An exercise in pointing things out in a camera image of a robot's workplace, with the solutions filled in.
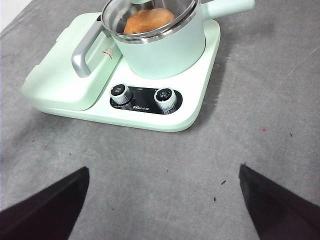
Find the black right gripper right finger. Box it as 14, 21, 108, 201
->
238, 163, 320, 240

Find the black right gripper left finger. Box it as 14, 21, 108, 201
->
0, 166, 91, 240

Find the brown potato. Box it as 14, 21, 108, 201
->
123, 7, 176, 35

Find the silver control knob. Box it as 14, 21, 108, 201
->
109, 83, 133, 105
153, 87, 178, 111

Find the mint green breakfast machine base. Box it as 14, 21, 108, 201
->
20, 12, 222, 133

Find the mint green pot with handle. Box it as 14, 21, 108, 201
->
101, 0, 256, 81

